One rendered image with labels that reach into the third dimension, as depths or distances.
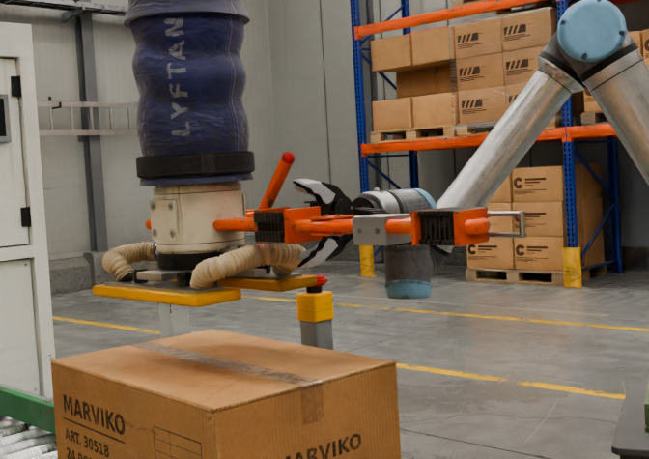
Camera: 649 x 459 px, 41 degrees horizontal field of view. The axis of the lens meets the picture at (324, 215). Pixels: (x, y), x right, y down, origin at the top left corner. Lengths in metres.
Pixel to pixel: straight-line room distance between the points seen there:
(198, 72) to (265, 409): 0.61
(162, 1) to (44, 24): 9.86
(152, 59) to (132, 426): 0.66
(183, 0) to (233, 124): 0.24
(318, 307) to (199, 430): 0.82
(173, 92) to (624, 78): 0.82
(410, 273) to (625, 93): 0.52
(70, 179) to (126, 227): 1.01
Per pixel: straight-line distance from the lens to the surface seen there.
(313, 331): 2.19
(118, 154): 11.81
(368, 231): 1.35
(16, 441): 2.91
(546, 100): 1.83
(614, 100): 1.69
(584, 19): 1.69
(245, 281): 1.70
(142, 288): 1.66
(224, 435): 1.40
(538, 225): 9.38
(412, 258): 1.71
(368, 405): 1.59
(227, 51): 1.66
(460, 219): 1.24
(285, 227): 1.47
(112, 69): 11.89
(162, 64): 1.63
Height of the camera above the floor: 1.30
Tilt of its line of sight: 3 degrees down
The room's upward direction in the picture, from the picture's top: 3 degrees counter-clockwise
